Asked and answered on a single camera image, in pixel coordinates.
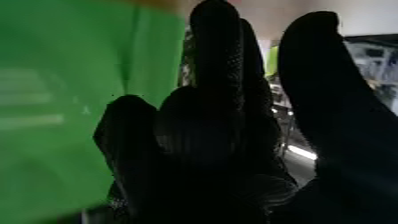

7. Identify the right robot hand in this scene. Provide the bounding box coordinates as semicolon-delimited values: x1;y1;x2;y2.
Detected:
91;0;398;224

